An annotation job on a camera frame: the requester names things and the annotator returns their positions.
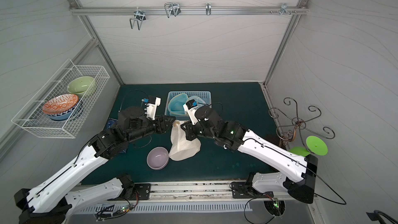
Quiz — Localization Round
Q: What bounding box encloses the white slotted cable duct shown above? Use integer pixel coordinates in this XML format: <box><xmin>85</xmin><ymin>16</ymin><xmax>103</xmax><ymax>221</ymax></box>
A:
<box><xmin>77</xmin><ymin>201</ymin><xmax>252</xmax><ymax>215</ymax></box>

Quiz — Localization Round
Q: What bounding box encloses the aluminium rail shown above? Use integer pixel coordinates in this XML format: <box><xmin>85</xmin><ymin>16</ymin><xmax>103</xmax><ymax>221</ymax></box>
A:
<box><xmin>69</xmin><ymin>5</ymin><xmax>309</xmax><ymax>16</ymax></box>
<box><xmin>71</xmin><ymin>178</ymin><xmax>319</xmax><ymax>204</ymax></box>

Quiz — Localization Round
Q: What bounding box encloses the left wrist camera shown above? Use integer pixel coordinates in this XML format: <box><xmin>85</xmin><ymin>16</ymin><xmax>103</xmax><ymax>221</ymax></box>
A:
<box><xmin>142</xmin><ymin>96</ymin><xmax>161</xmax><ymax>120</ymax></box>

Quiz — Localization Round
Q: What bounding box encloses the middle metal hook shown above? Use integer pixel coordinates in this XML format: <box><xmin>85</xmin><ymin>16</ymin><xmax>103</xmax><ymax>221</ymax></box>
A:
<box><xmin>164</xmin><ymin>3</ymin><xmax>181</xmax><ymax>18</ymax></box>

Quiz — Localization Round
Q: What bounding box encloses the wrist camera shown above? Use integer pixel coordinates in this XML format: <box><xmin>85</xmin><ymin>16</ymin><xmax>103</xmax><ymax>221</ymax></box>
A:
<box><xmin>183</xmin><ymin>99</ymin><xmax>199</xmax><ymax>125</ymax></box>
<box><xmin>142</xmin><ymin>96</ymin><xmax>161</xmax><ymax>120</ymax></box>

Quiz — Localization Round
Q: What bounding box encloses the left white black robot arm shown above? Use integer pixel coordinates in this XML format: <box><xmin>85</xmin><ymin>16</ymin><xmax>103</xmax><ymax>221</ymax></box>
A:
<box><xmin>14</xmin><ymin>105</ymin><xmax>176</xmax><ymax>224</ymax></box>

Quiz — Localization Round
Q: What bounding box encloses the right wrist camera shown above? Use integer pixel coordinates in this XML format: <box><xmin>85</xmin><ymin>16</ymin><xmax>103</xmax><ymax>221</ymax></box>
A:
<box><xmin>183</xmin><ymin>99</ymin><xmax>199</xmax><ymax>125</ymax></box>

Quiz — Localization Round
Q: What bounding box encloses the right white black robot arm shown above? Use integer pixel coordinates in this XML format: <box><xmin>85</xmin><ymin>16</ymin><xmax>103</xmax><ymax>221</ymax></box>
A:
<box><xmin>181</xmin><ymin>101</ymin><xmax>318</xmax><ymax>204</ymax></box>

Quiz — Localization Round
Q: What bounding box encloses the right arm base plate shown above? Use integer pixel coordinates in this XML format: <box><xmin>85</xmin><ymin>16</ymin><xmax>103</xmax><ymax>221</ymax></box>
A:
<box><xmin>229</xmin><ymin>181</ymin><xmax>274</xmax><ymax>199</ymax></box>

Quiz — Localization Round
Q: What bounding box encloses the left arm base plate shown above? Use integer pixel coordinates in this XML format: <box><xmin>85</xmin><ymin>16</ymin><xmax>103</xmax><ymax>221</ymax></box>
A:
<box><xmin>123</xmin><ymin>183</ymin><xmax>151</xmax><ymax>201</ymax></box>

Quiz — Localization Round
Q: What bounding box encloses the blue snack bag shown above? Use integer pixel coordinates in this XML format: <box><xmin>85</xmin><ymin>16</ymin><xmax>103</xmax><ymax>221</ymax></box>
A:
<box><xmin>104</xmin><ymin>118</ymin><xmax>127</xmax><ymax>154</ymax></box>

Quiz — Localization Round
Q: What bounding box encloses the aluminium front rail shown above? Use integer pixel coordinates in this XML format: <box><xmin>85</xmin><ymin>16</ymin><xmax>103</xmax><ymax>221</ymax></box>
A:
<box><xmin>71</xmin><ymin>178</ymin><xmax>319</xmax><ymax>204</ymax></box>

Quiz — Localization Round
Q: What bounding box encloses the aluminium top rail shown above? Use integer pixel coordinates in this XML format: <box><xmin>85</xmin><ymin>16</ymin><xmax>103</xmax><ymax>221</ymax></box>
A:
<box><xmin>69</xmin><ymin>5</ymin><xmax>309</xmax><ymax>16</ymax></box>

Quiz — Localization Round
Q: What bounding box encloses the dark green table mat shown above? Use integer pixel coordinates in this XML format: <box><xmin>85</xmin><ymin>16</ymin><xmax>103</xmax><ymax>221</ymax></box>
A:
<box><xmin>83</xmin><ymin>83</ymin><xmax>276</xmax><ymax>185</ymax></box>

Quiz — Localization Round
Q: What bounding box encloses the lilac ceramic bowl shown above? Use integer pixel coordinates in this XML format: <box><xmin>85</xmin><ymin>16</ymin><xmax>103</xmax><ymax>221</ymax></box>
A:
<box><xmin>146</xmin><ymin>147</ymin><xmax>169</xmax><ymax>170</ymax></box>

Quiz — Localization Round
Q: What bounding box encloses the cream mesh laundry bag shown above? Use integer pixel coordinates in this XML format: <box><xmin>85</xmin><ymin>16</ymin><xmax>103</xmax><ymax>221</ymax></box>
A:
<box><xmin>169</xmin><ymin>120</ymin><xmax>201</xmax><ymax>161</ymax></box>

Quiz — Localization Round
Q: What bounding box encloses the small metal hook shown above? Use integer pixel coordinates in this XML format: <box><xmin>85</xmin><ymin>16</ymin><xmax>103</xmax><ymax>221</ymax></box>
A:
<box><xmin>205</xmin><ymin>3</ymin><xmax>211</xmax><ymax>16</ymax></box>

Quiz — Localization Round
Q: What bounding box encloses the orange patterned bowl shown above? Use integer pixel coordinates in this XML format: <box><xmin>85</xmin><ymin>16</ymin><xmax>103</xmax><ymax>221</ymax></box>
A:
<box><xmin>41</xmin><ymin>94</ymin><xmax>79</xmax><ymax>115</ymax></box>

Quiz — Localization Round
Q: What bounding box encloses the black scrolled metal stand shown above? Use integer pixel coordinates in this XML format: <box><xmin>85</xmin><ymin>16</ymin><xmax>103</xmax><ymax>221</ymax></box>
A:
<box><xmin>268</xmin><ymin>97</ymin><xmax>336</xmax><ymax>155</ymax></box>

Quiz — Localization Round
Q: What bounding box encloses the green ceramic bowl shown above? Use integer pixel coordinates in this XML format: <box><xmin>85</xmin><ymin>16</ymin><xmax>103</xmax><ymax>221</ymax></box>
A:
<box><xmin>67</xmin><ymin>76</ymin><xmax>97</xmax><ymax>99</ymax></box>

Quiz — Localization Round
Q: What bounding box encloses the light blue plastic basket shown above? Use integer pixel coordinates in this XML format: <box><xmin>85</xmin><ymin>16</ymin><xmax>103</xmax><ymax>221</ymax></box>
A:
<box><xmin>164</xmin><ymin>91</ymin><xmax>211</xmax><ymax>120</ymax></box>

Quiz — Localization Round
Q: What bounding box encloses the white wire wall basket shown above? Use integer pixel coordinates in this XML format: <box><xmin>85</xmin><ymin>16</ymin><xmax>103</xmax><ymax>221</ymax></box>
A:
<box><xmin>11</xmin><ymin>60</ymin><xmax>110</xmax><ymax>139</ymax></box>

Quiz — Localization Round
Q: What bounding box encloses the blue bowl under orange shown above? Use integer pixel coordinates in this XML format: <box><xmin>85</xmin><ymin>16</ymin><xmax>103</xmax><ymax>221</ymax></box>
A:
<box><xmin>47</xmin><ymin>105</ymin><xmax>81</xmax><ymax>121</ymax></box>

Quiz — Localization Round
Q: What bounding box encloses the left double metal hook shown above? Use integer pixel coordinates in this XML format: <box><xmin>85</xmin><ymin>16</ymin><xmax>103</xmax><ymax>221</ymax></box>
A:
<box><xmin>130</xmin><ymin>9</ymin><xmax>146</xmax><ymax>30</ymax></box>

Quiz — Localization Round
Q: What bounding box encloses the teal mesh laundry bag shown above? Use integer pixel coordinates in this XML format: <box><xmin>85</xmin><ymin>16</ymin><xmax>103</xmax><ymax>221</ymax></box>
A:
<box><xmin>167</xmin><ymin>91</ymin><xmax>205</xmax><ymax>116</ymax></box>

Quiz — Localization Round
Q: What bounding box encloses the right metal hook bracket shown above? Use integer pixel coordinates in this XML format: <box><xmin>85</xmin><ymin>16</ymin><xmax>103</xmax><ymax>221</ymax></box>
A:
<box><xmin>269</xmin><ymin>4</ymin><xmax>297</xmax><ymax>16</ymax></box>

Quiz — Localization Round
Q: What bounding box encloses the green round disc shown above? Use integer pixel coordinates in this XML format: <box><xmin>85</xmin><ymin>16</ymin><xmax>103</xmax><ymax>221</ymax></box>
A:
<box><xmin>306</xmin><ymin>136</ymin><xmax>329</xmax><ymax>156</ymax></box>

